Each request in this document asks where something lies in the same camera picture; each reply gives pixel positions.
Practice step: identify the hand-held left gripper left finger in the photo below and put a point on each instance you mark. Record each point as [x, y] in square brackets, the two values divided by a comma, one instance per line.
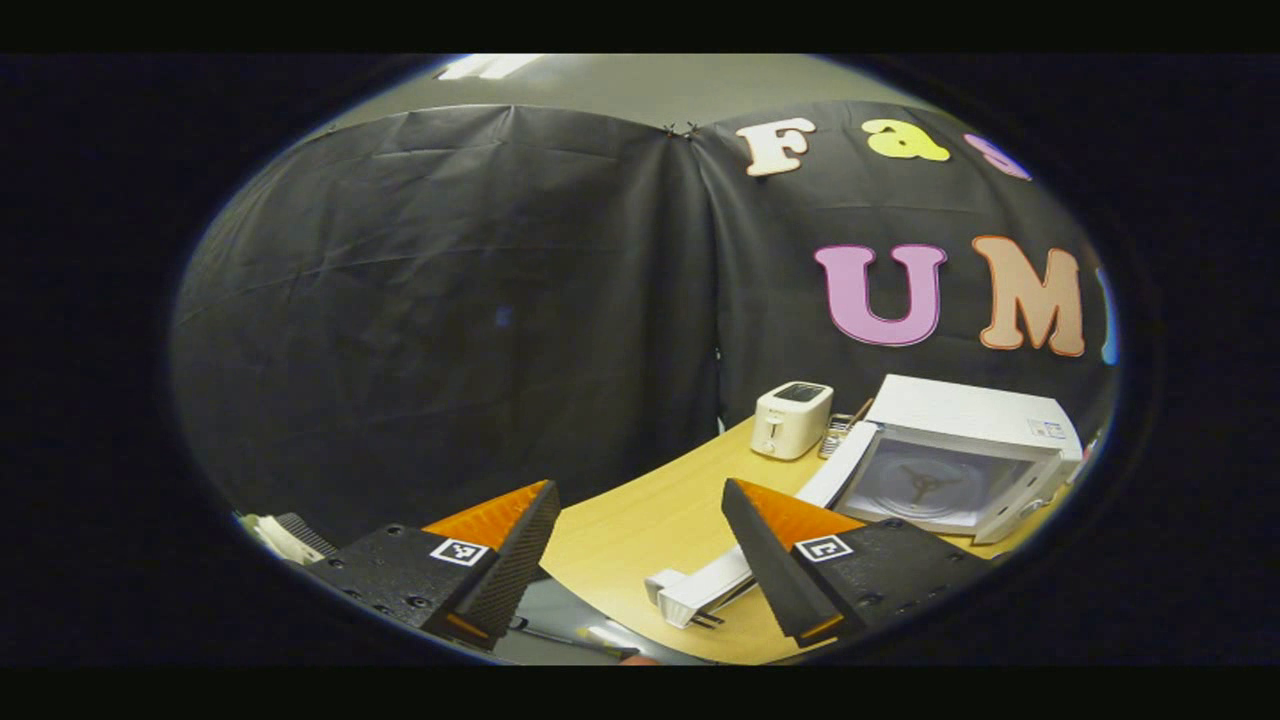
[515, 560]

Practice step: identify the white toaster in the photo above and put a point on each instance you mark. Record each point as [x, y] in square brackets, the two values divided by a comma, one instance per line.
[790, 425]

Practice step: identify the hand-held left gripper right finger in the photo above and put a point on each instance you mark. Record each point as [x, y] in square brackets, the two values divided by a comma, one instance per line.
[765, 560]

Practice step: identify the glass turntable plate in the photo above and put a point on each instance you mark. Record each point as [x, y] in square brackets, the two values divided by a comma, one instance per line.
[890, 490]

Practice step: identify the black backdrop cloth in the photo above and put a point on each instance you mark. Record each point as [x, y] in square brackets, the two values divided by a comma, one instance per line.
[450, 300]

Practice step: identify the brown wooden stick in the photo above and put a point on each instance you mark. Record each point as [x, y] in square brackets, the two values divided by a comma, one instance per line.
[861, 411]

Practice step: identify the white microwave oven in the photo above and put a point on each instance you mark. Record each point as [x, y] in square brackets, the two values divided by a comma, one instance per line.
[960, 410]

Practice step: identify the white and black ribbed object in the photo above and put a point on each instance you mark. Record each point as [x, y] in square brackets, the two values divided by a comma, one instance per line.
[285, 535]

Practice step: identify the clear glass jar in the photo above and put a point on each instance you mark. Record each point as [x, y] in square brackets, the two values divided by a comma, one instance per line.
[838, 435]

